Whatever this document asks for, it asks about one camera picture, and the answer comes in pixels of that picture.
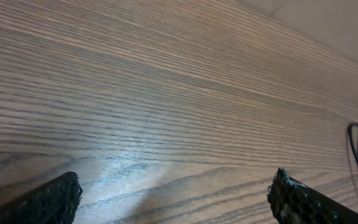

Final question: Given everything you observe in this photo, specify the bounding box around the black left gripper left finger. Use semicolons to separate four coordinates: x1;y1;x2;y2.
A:
0;172;83;224

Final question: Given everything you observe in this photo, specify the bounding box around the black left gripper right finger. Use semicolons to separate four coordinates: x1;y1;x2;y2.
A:
267;168;358;224

